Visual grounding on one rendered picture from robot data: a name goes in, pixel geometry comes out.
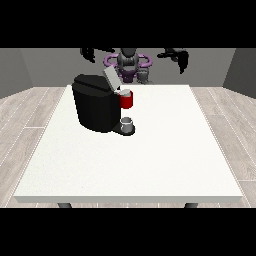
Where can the red pod holder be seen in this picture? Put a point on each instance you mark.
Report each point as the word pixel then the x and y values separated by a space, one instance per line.
pixel 126 101

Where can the black coffee machine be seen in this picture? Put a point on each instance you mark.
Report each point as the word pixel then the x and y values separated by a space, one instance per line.
pixel 95 105

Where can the pale grey machine lid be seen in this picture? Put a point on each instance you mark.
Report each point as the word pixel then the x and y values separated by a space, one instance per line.
pixel 112 77

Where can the small grey coffee pod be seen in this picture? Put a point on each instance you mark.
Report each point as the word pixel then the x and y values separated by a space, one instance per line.
pixel 143 76

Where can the small grey cup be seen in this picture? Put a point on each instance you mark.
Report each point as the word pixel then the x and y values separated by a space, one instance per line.
pixel 126 125

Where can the grey robot trunk purple rings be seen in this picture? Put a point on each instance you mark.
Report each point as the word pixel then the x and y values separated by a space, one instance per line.
pixel 127 60

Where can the dark table leg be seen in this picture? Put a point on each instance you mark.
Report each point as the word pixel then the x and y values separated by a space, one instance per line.
pixel 64 205
pixel 191 205

